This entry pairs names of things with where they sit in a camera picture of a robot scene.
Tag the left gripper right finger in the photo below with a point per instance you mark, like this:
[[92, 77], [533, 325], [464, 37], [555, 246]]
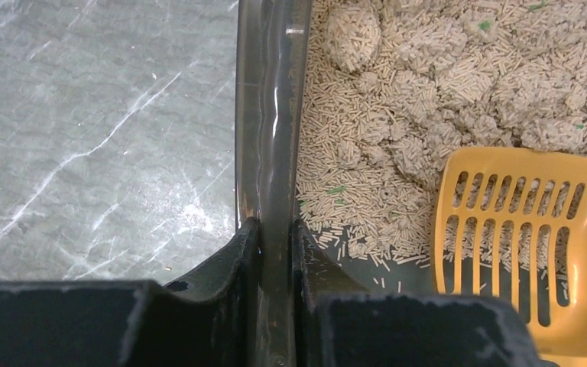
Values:
[[339, 322]]

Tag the beige cat litter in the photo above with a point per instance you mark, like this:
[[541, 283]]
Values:
[[394, 88]]

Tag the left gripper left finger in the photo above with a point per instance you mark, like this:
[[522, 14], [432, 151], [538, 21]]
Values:
[[198, 319]]

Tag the yellow litter scoop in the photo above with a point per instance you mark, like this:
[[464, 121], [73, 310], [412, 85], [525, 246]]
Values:
[[513, 222]]

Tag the dark grey litter box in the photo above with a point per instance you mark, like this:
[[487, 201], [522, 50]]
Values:
[[273, 44]]

